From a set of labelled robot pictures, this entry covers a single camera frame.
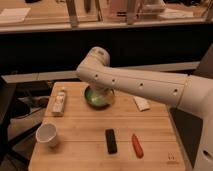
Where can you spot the white paper cup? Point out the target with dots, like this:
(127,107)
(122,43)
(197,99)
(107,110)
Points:
(47,134)

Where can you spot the white paper sheet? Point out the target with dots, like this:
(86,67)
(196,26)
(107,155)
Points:
(13,15)

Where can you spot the dark panel at right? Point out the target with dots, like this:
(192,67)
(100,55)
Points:
(195,130)

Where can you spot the green ceramic bowl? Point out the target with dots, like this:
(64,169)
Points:
(99,100)

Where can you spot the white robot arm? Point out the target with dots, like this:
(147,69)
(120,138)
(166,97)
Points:
(190,93)

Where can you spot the black rectangular remote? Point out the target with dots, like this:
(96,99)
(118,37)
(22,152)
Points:
(111,141)

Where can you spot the black chair at left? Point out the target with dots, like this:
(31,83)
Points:
(7,103)

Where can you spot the white plastic bottle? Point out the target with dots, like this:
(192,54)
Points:
(59,102)

